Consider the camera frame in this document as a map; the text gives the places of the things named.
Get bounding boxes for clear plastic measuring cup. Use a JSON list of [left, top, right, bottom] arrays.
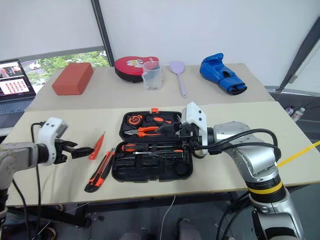
[[141, 60, 163, 92]]

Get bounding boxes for orange black handled screwdriver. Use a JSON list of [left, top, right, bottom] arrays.
[[120, 143, 177, 152]]

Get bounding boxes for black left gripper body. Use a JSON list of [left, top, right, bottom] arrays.
[[53, 138, 77, 165]]

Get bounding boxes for orange black tool in lid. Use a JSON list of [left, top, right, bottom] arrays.
[[145, 115, 174, 125]]

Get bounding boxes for dark window frame post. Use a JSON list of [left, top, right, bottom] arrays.
[[89, 0, 116, 68]]

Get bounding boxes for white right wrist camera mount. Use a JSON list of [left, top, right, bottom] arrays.
[[180, 101, 209, 154]]

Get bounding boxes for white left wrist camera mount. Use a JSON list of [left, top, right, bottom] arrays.
[[36, 116, 69, 167]]

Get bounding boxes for clear plastic bottle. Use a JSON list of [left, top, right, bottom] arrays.
[[290, 107, 307, 123]]

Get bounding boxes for thin white cable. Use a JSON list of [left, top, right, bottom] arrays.
[[162, 194, 177, 240]]

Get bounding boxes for orange handled pliers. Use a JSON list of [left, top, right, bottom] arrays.
[[124, 125, 168, 139]]

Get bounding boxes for orange black tape measure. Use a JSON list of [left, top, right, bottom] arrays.
[[126, 114, 144, 126]]

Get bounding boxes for black cable bundle under table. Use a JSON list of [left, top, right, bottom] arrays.
[[215, 191, 252, 240]]

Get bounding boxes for large orange black utility knife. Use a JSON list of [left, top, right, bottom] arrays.
[[84, 147, 116, 194]]

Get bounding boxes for red round punching pad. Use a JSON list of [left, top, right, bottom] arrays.
[[114, 55, 161, 84]]

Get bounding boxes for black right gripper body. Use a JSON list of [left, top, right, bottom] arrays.
[[174, 122, 203, 152]]

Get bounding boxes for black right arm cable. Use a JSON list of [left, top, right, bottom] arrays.
[[191, 128, 282, 161]]

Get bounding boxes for black plastic tool case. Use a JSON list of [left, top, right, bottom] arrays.
[[110, 110, 195, 184]]

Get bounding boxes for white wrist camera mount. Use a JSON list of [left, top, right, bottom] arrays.
[[36, 116, 69, 167], [180, 101, 209, 154]]

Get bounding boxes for black table frame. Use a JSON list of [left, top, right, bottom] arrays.
[[6, 201, 92, 228]]

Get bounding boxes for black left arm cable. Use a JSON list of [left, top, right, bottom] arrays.
[[30, 121, 49, 233]]

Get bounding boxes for red brown foam block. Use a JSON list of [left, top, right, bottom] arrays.
[[51, 62, 94, 97]]

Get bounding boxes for grey slanted window frame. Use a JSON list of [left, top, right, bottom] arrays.
[[277, 22, 320, 93]]

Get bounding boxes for purple silicone spatula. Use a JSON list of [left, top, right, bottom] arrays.
[[169, 60, 188, 99]]

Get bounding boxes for slim orange tipped screwdriver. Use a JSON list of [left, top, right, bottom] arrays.
[[132, 148, 184, 155]]

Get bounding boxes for open laptop computer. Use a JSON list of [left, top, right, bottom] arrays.
[[0, 58, 37, 129]]

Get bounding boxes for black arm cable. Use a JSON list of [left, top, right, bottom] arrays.
[[191, 128, 282, 161], [30, 121, 49, 233]]

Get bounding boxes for blue boxing glove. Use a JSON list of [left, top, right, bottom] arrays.
[[199, 52, 248, 96]]

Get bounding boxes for yellow strap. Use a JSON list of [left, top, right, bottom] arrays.
[[276, 140, 320, 169]]

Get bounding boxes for grey rounded shape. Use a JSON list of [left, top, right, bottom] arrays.
[[177, 217, 202, 240]]

